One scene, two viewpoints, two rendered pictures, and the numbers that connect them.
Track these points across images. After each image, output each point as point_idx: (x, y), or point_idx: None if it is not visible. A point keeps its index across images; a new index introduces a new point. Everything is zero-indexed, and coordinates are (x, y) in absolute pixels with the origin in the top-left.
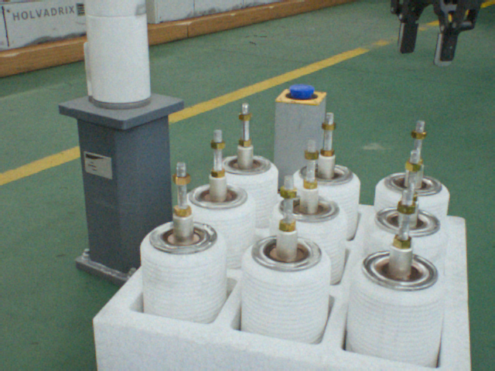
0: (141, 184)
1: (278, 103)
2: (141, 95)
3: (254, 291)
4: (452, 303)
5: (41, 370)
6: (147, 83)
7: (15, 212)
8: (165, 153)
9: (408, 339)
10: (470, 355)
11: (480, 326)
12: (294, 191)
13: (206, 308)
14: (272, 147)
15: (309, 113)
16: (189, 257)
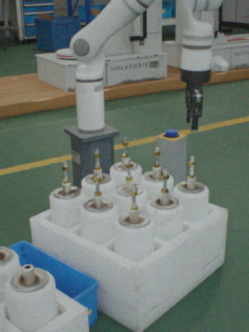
0: (93, 169)
1: (157, 137)
2: (96, 127)
3: (80, 218)
4: (172, 242)
5: (31, 241)
6: (100, 122)
7: (60, 175)
8: (108, 155)
9: (127, 248)
10: (218, 279)
11: (237, 269)
12: (97, 179)
13: (69, 222)
14: (214, 159)
15: (170, 144)
16: (61, 200)
